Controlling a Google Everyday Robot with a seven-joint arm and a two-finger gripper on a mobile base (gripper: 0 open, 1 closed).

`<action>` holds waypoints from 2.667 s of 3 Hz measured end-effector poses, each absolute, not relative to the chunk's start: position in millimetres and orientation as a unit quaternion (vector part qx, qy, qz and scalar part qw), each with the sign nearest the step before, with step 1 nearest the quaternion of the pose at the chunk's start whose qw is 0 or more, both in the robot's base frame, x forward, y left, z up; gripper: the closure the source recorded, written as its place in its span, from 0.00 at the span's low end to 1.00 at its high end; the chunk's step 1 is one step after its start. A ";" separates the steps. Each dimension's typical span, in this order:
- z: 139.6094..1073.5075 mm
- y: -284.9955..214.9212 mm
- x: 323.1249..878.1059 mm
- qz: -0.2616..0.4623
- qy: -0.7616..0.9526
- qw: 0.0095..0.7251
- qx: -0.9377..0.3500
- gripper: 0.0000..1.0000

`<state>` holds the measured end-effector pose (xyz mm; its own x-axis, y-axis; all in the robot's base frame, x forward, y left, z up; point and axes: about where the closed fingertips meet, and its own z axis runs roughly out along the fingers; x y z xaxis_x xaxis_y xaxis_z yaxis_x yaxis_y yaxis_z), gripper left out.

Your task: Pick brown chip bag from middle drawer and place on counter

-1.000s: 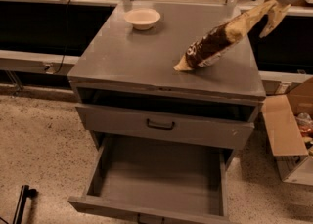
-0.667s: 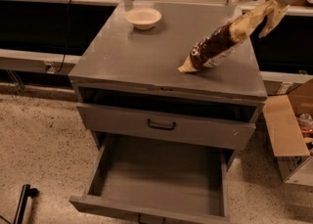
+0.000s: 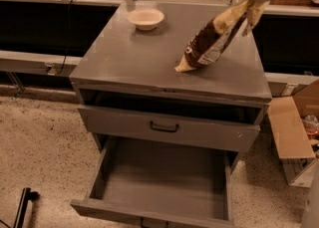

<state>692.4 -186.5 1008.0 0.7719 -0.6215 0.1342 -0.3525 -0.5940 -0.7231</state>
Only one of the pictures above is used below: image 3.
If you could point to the black stand bottom left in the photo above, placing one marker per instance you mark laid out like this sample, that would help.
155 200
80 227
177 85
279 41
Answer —
26 196

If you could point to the white ceramic bowl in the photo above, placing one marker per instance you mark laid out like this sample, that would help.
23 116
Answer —
145 19

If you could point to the black top drawer handle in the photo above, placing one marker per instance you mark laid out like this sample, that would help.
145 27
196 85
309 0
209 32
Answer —
163 128

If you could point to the brown sea salt chip bag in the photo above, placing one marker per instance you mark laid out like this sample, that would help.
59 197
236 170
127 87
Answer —
206 47

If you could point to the open grey middle drawer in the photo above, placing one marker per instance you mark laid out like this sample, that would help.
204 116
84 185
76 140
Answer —
159 185

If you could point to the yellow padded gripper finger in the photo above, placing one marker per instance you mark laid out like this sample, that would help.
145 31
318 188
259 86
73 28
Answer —
253 15

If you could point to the grey drawer cabinet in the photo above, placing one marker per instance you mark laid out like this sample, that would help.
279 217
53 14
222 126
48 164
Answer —
133 70

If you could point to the clear plastic bottle in box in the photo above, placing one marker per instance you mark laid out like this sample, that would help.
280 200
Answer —
311 124

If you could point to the grey top drawer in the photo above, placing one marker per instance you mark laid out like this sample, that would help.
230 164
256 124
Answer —
206 133

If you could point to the open cardboard box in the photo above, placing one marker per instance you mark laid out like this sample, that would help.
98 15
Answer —
293 145

